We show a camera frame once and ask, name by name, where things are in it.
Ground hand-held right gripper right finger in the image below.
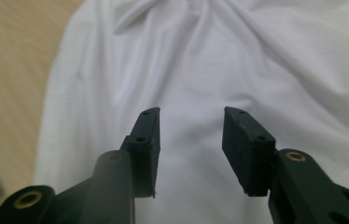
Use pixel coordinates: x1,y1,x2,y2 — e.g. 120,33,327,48
221,105,277,198

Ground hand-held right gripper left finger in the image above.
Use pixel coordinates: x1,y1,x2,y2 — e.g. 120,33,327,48
119,106,161,199

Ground white t-shirt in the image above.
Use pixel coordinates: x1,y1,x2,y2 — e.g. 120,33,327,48
34,0,349,224

